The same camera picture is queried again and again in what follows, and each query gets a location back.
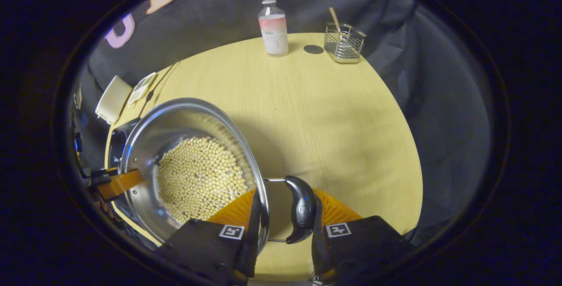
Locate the metal wire basket holder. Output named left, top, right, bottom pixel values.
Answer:
left=324, top=22, right=367, bottom=64

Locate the clear bottle with pink label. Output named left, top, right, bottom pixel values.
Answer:
left=257, top=0, right=289, bottom=57

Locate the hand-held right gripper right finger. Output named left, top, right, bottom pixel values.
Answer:
left=311, top=188, right=413, bottom=284

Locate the white toaster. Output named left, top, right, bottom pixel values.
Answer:
left=95, top=75, right=133, bottom=125

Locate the stainless steel pot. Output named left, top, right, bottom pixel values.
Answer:
left=119, top=97, right=317, bottom=256

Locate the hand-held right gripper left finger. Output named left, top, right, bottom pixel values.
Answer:
left=156, top=188, right=264, bottom=284

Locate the black backdrop cloth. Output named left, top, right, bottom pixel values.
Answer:
left=70, top=0, right=497, bottom=251

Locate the pile of soybeans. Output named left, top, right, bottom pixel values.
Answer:
left=157, top=137, right=249, bottom=226

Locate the wooden stick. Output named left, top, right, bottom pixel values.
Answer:
left=329, top=7, right=343, bottom=36

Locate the black induction cooktop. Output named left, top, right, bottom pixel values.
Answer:
left=105, top=117, right=161, bottom=249

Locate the white divided dish with beans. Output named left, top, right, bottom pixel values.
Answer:
left=126, top=72, right=158, bottom=105

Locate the black power cable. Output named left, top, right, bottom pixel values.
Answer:
left=137, top=61, right=181, bottom=119

